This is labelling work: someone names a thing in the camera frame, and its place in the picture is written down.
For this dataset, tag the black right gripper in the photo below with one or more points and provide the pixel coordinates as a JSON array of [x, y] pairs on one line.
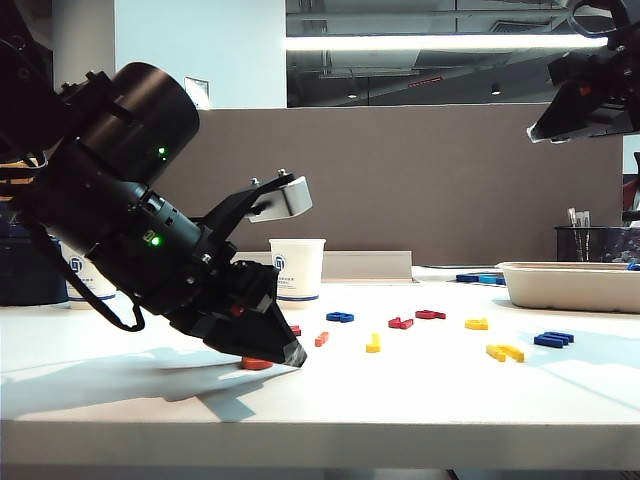
[[600, 75]]

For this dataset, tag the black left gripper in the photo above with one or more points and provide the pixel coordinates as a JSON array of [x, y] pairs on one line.
[[240, 287]]

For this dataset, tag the orange letter c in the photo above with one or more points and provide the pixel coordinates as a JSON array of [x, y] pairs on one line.
[[255, 364]]

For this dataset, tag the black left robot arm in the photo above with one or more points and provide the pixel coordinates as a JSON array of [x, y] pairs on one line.
[[100, 165]]

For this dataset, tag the red letter z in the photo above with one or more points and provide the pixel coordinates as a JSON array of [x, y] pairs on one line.
[[296, 330]]

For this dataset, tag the orange letter i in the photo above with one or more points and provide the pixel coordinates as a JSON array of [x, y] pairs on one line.
[[322, 339]]

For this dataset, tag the blue letter g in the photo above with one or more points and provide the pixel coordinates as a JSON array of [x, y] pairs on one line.
[[334, 317]]

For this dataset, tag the white paper cup blue logo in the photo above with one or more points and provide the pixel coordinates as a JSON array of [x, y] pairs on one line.
[[77, 286], [305, 270]]

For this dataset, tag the yellow letter j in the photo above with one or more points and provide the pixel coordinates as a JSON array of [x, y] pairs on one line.
[[374, 345]]

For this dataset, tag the red letter ü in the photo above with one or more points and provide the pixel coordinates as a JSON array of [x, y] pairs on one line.
[[397, 324]]

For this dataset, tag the red letter q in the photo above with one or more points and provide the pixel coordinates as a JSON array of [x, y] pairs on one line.
[[427, 314]]

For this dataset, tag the yellow letter d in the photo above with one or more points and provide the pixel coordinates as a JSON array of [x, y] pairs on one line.
[[475, 325]]

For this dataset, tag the blue letter m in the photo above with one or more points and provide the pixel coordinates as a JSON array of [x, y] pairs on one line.
[[550, 340]]

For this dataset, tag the yellow letter n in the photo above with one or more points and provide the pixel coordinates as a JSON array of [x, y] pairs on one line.
[[497, 352]]

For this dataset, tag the red and black chair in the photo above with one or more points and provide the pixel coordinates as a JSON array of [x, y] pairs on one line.
[[631, 192]]

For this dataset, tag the ceiling spot lamp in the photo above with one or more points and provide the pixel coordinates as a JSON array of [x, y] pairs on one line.
[[495, 91]]

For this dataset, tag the silver pen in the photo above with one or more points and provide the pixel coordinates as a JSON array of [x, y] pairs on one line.
[[571, 219], [584, 220]]

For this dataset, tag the black mesh pen holder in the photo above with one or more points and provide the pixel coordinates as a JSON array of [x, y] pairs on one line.
[[567, 245]]

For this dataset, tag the beige pulp tray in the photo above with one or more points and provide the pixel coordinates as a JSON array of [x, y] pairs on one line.
[[565, 290]]

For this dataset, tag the brown desk partition panel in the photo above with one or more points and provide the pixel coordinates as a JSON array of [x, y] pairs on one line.
[[425, 190]]

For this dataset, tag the ceiling light strip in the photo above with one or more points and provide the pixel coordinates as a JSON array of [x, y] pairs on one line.
[[425, 42]]

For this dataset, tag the teal card with magnet letters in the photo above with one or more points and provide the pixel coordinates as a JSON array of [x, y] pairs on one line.
[[475, 278]]

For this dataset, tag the dark navy case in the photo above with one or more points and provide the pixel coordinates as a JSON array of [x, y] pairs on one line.
[[25, 280]]

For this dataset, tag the yellow-edged box navy end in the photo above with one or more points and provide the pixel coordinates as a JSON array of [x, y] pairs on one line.
[[9, 220]]

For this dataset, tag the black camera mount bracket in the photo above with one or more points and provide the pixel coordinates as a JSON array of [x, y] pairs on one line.
[[235, 210]]

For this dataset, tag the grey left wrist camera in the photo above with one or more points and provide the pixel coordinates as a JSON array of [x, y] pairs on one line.
[[292, 200]]

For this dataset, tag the silver wall plate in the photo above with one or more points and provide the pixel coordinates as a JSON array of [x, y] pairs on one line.
[[203, 90]]

